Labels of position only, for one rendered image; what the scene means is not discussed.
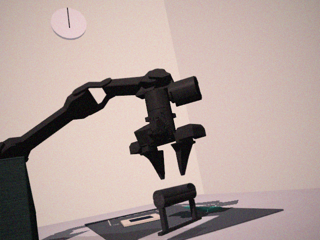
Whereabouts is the dark grey rectangular mat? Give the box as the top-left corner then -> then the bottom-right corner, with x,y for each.
85,206 -> 284,240

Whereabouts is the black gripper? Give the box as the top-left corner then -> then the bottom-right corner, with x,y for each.
129,108 -> 206,180

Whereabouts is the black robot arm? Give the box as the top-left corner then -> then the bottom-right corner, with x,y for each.
0,68 -> 202,162

